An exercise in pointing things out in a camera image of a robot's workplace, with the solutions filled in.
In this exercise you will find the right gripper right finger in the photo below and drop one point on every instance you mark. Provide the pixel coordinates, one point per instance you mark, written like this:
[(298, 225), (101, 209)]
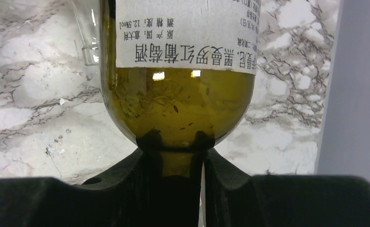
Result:
[(236, 199)]

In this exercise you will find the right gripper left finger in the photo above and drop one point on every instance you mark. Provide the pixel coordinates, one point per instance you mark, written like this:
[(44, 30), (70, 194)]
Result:
[(113, 198)]

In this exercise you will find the dark wine bottle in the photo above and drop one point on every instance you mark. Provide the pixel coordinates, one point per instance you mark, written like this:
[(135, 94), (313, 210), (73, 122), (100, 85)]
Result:
[(178, 75)]

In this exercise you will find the clear square glass bottle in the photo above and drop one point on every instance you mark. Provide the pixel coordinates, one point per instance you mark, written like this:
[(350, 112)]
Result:
[(87, 15)]

